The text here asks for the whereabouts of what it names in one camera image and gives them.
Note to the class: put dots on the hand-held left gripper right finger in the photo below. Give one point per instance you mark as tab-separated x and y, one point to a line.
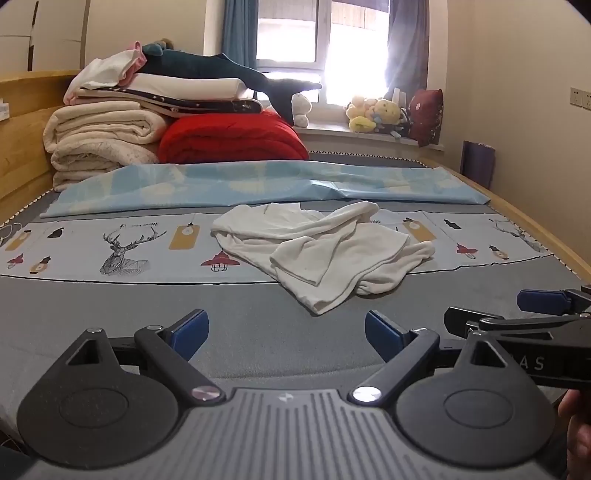
382	333

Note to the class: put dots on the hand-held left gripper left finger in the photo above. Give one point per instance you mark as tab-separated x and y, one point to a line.
190	333

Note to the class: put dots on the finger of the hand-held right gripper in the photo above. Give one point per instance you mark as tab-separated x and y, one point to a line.
466	317
540	300

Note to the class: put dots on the white shirt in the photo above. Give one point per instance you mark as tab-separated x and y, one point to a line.
323	251

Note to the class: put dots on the person's right hand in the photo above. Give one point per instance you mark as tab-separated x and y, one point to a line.
576	429

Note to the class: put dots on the deer printed bed sheet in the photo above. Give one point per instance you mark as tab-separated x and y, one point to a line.
115	249

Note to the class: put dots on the purple bin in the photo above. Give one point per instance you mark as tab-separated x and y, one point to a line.
478	161

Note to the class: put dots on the light blue patterned sheet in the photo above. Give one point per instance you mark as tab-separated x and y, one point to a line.
258	182

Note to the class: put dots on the red folded quilt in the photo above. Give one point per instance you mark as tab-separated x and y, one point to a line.
231	138

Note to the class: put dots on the dark red cushion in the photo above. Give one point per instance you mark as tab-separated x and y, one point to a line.
427	115

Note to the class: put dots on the cream folded blanket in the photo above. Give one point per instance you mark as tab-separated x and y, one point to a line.
99	138

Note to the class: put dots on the yellow plush toys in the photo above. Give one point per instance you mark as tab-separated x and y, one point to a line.
374	114

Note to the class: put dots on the dark star patterned blanket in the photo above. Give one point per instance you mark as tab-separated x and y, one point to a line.
217	107

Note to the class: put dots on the white bear plush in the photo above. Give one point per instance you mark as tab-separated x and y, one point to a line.
301	110

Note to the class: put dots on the white folded quilt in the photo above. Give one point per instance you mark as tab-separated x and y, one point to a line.
184	87

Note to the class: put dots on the dark blue shark plush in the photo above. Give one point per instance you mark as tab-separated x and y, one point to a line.
217	67

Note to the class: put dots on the white and pink cloth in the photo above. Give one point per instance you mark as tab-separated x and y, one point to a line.
113	69

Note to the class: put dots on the blue curtain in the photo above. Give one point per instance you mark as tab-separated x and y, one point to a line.
407	46
239	32

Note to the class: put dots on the window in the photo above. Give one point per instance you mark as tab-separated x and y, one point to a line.
323	46

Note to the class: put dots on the cardboard boxes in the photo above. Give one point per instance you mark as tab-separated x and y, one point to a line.
41	32

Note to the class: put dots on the wall socket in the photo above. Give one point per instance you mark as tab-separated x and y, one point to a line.
581	96

